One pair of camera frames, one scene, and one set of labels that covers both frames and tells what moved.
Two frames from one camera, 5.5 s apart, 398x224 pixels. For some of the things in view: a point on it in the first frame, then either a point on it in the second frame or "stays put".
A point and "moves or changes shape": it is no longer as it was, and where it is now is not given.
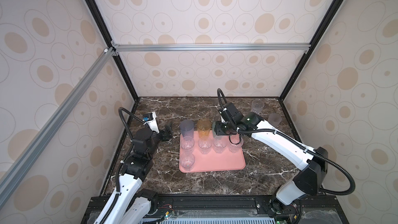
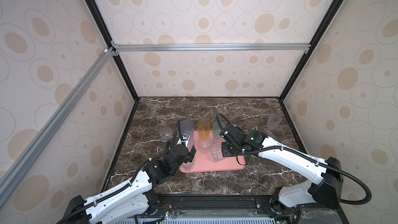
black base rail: [318, 209] stays put
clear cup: [257, 106] to [216, 154]
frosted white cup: [274, 119] stays put
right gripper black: [218, 131] to [223, 147]
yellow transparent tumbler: [203, 127] stays put
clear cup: [235, 142] moves or changes shape
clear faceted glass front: [204, 144] stays put
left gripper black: [167, 136] to [187, 157]
